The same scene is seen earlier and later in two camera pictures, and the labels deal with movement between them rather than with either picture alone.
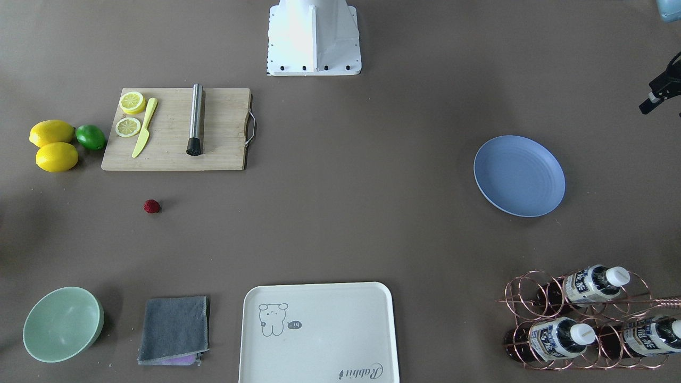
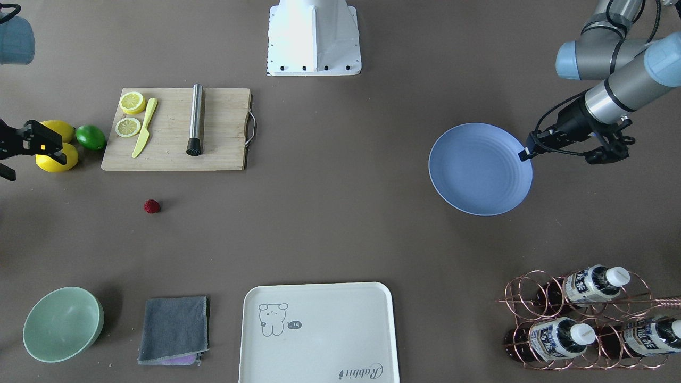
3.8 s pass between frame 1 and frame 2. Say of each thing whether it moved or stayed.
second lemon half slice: stayed
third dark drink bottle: stayed
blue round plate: moved
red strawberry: stayed
